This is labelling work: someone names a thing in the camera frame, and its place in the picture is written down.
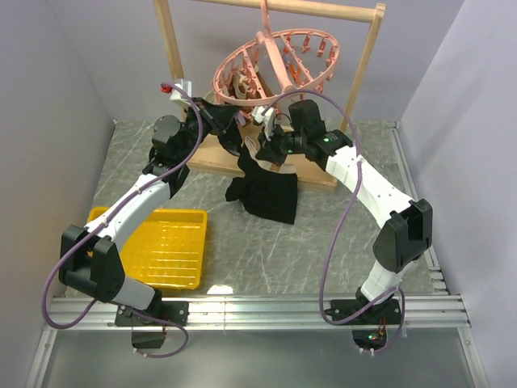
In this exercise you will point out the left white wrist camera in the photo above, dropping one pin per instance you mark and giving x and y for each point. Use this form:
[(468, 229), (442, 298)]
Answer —
[(179, 89)]

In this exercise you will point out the pink round clip hanger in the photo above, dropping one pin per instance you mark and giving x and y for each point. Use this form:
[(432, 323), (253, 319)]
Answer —
[(289, 60)]

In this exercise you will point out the yellow plastic tray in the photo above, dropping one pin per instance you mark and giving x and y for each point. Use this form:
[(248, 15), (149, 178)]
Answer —
[(166, 251)]

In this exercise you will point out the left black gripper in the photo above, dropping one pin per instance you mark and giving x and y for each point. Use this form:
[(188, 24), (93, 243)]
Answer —
[(217, 117)]

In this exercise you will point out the black underwear beige waistband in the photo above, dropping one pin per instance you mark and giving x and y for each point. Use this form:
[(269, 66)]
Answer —
[(272, 195)]

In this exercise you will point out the purple clothes clip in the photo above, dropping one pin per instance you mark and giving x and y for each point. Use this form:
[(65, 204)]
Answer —
[(240, 119)]

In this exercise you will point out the brown underwear on hanger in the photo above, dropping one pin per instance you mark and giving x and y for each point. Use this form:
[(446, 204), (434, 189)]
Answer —
[(240, 89)]

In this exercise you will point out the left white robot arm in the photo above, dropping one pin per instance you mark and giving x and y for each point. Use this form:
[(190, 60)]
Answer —
[(91, 254)]

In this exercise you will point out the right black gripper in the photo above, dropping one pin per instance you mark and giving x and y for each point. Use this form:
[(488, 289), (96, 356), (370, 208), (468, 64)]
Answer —
[(267, 149)]

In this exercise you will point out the aluminium mounting rail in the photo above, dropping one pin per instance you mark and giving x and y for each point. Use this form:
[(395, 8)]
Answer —
[(267, 341)]

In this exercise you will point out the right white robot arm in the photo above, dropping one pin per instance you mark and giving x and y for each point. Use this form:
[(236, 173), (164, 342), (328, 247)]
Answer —
[(405, 224)]

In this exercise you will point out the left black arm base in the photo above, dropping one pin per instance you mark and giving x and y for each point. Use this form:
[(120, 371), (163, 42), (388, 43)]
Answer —
[(149, 328)]

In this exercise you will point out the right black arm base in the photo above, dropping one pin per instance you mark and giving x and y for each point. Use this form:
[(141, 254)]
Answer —
[(385, 319)]

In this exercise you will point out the wooden hanging rack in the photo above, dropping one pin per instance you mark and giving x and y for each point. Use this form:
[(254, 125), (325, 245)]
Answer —
[(211, 157)]

